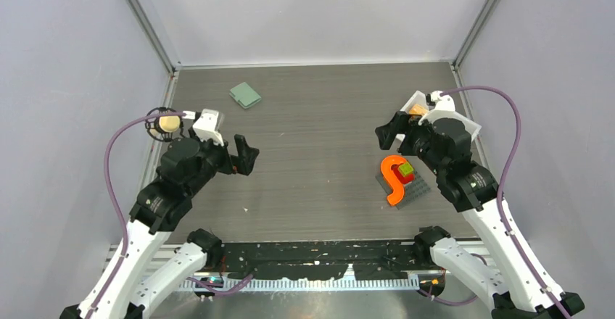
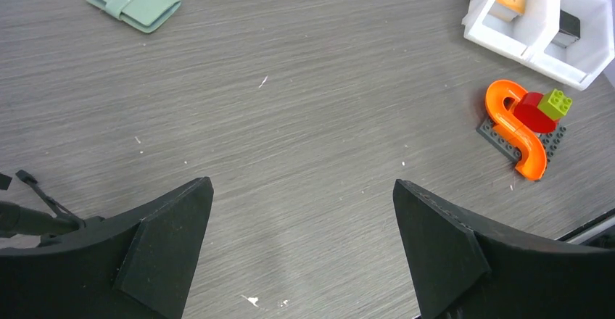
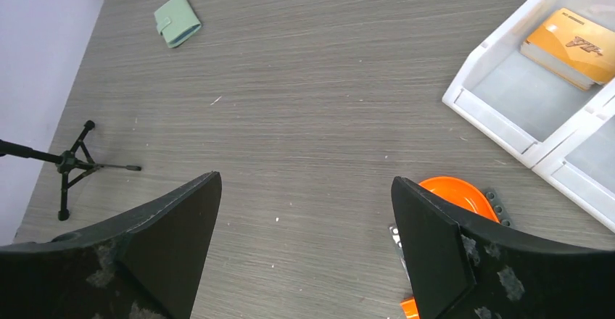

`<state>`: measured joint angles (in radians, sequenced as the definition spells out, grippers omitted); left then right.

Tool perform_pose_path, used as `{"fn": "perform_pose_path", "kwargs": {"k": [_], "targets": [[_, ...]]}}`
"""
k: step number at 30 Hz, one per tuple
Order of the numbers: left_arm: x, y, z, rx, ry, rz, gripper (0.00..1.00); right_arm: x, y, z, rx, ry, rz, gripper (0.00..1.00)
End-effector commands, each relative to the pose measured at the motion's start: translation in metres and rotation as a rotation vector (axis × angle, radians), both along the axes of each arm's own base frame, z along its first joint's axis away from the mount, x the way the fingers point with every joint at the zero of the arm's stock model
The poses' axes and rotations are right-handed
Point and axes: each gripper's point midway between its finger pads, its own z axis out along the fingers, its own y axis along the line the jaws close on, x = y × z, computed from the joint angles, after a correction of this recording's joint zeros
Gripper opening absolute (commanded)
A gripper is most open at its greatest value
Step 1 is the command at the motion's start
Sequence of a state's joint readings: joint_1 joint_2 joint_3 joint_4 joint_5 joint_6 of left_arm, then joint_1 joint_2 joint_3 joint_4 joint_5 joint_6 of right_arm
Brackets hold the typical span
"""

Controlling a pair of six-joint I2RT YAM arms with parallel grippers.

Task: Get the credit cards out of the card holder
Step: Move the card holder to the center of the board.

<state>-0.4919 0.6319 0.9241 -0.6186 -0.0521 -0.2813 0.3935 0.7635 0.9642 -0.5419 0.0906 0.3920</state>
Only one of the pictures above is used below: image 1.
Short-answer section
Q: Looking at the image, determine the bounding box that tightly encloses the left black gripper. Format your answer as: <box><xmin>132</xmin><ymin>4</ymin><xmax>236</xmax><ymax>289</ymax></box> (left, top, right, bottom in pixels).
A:
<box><xmin>187</xmin><ymin>125</ymin><xmax>259</xmax><ymax>195</ymax></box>

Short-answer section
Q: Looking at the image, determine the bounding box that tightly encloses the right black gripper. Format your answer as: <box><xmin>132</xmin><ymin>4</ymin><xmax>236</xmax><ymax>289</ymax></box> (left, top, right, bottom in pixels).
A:
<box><xmin>374</xmin><ymin>110</ymin><xmax>446</xmax><ymax>176</ymax></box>

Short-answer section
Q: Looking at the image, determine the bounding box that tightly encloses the green leather card holder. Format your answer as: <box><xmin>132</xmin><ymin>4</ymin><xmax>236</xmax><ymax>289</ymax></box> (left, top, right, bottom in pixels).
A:
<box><xmin>229</xmin><ymin>82</ymin><xmax>262</xmax><ymax>109</ymax></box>

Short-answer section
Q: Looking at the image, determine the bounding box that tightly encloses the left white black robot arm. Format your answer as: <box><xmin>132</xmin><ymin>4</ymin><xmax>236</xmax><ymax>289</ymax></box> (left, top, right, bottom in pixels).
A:
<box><xmin>60</xmin><ymin>134</ymin><xmax>260</xmax><ymax>318</ymax></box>

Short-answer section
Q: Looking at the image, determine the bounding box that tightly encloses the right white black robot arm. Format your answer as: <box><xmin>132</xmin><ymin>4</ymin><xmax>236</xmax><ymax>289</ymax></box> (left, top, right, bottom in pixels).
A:
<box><xmin>375</xmin><ymin>111</ymin><xmax>585</xmax><ymax>318</ymax></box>

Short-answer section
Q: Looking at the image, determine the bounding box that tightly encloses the orange card in tray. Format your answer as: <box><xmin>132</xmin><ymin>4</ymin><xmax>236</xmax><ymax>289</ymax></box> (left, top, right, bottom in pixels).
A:
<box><xmin>408</xmin><ymin>104</ymin><xmax>429</xmax><ymax>117</ymax></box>

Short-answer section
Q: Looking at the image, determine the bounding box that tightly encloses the green toy block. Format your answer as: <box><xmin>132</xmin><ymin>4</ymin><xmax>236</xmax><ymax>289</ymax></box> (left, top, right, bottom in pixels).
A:
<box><xmin>397</xmin><ymin>162</ymin><xmax>414</xmax><ymax>178</ymax></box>

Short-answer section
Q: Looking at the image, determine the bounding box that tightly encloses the white two-compartment tray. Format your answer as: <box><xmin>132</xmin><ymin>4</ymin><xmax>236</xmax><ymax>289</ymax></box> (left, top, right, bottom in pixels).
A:
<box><xmin>400</xmin><ymin>91</ymin><xmax>482</xmax><ymax>141</ymax></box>

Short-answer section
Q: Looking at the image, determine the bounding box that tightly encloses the red toy block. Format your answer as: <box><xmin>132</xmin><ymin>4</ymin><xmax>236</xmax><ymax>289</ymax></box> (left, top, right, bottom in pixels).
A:
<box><xmin>392</xmin><ymin>165</ymin><xmax>415</xmax><ymax>185</ymax></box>

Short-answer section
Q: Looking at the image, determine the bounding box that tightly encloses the orange curved toy piece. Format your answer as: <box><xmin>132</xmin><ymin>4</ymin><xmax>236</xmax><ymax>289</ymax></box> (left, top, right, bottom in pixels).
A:
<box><xmin>380</xmin><ymin>155</ymin><xmax>408</xmax><ymax>207</ymax></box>

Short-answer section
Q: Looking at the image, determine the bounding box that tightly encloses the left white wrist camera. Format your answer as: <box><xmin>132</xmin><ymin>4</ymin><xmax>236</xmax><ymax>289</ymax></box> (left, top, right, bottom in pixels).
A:
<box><xmin>192</xmin><ymin>109</ymin><xmax>224</xmax><ymax>146</ymax></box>

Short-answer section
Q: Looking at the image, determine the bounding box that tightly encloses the microphone with black shock mount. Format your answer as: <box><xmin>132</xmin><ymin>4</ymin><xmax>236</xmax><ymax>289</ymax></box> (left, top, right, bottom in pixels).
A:
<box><xmin>144</xmin><ymin>115</ymin><xmax>185</xmax><ymax>143</ymax></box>

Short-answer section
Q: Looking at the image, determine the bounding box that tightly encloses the aluminium rail frame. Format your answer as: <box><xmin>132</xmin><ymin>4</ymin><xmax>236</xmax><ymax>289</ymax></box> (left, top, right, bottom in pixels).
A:
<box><xmin>103</xmin><ymin>242</ymin><xmax>534</xmax><ymax>293</ymax></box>

